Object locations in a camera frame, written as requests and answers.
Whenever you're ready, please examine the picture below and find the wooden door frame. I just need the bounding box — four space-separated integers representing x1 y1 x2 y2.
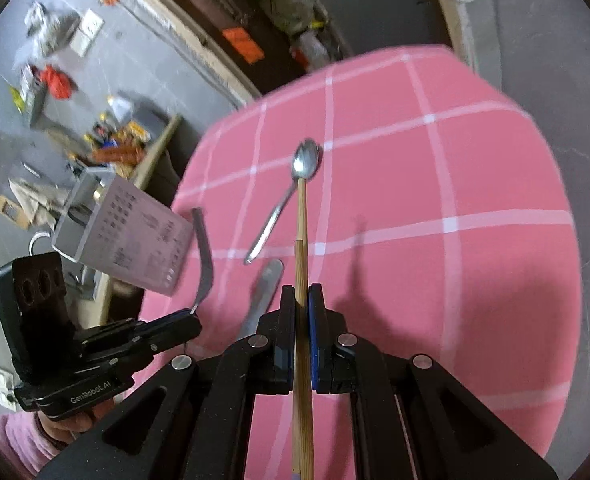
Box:
110 0 263 106

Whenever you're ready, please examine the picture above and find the orange food packet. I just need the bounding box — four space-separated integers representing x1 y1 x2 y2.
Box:
95 144 144 164

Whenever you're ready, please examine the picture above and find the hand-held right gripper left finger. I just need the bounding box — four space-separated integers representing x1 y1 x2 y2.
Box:
35 285 296 480

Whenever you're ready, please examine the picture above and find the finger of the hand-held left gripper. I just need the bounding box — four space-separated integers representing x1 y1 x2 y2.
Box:
134 316 204 357
134 309 196 332

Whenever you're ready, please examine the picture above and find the white perforated utensil holder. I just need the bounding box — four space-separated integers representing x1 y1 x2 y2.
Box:
51 170 196 297

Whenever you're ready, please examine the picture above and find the white wall outlet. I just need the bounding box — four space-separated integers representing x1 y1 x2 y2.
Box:
0 366 18 409

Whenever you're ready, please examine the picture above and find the red plastic bag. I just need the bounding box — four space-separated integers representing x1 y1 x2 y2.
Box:
40 65 73 98

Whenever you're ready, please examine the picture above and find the pink checked tablecloth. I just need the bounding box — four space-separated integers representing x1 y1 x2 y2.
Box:
135 44 583 480

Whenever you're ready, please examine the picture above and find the long-handled metal spoon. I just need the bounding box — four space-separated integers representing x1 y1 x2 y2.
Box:
244 138 322 266

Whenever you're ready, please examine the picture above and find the metal fork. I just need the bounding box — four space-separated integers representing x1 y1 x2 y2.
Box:
190 207 214 317

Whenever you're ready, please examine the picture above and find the metal table knife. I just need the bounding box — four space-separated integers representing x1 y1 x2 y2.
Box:
235 258 284 341

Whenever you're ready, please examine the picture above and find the bamboo chopstick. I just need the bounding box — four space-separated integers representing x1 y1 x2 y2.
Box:
291 177 316 480

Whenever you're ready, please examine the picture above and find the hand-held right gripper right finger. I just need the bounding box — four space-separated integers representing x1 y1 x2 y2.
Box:
309 283 560 480

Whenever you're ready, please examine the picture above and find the person's left hand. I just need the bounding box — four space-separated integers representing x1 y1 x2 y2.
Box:
36 394 122 449

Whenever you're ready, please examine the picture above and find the clear plastic bag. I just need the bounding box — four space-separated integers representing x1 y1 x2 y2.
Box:
17 0 78 61

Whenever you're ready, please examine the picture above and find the person's left forearm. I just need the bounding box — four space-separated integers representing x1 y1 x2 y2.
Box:
0 407 63 476

